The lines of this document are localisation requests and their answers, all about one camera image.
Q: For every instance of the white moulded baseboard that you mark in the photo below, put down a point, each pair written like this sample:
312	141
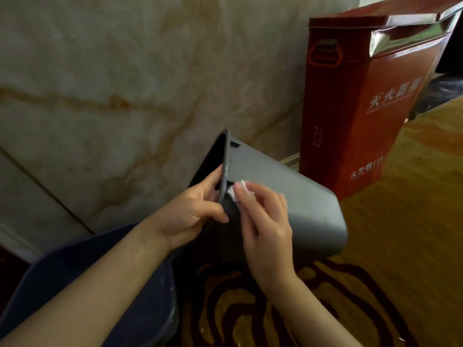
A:
291	160

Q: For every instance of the red fire extinguisher box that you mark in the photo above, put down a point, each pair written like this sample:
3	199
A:
347	133

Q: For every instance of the grey plastic trash bin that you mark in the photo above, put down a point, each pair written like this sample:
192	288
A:
311	209

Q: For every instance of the person's right hand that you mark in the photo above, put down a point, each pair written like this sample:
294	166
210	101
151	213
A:
267	242

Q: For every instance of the white door frame trim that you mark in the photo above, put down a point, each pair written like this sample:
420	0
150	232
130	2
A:
18	240

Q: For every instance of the blue-grey square plastic basin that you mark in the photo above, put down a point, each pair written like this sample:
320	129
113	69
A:
148	314

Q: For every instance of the person's left hand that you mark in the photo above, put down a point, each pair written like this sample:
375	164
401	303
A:
181	220

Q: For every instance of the white wet cloth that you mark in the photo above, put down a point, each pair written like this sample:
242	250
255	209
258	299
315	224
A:
243	187

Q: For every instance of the dark brown wooden door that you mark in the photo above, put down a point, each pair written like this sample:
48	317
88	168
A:
9	281

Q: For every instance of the black plastic bag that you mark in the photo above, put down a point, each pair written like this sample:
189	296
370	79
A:
441	93

